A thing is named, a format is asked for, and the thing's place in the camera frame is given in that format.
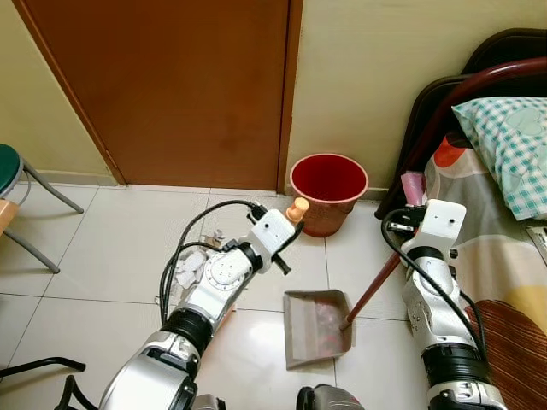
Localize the dark red metal bed frame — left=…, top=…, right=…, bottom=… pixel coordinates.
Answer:
left=375, top=28, right=547, bottom=220

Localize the dark right robot leg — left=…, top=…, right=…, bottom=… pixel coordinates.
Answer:
left=295, top=384, right=366, bottom=410

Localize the red plastic bucket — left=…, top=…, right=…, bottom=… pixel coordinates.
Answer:
left=289, top=153, right=370, bottom=238

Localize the dark robot leg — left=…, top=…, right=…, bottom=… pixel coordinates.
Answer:
left=295, top=384, right=366, bottom=410
left=191, top=393, right=228, bottom=410

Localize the white paper scrap pile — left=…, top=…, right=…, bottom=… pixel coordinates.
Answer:
left=169, top=225, right=230, bottom=296

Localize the green seat metal chair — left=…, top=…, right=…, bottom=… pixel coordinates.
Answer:
left=0, top=143, right=85, bottom=275

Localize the orange bristle broom grey shaft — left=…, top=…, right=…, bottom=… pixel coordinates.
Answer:
left=279, top=196, right=311, bottom=257

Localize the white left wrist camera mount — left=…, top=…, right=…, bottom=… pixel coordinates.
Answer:
left=247, top=207, right=298, bottom=256

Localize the dark left robot leg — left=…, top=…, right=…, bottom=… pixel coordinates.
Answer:
left=191, top=393, right=228, bottom=410

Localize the brown wooden door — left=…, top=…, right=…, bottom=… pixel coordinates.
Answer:
left=12, top=0, right=304, bottom=194

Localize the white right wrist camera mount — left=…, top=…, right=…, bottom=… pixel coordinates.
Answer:
left=416, top=199, right=468, bottom=252

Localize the grey dustpan with red handle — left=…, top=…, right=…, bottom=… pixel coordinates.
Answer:
left=283, top=251, right=403, bottom=371

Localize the green checked pillow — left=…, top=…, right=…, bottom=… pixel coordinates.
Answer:
left=451, top=96, right=547, bottom=222

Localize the thick black cable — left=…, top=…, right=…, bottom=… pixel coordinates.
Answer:
left=0, top=356, right=100, bottom=410

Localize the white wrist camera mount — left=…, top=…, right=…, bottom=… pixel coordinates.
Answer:
left=416, top=199, right=468, bottom=252
left=247, top=207, right=298, bottom=256

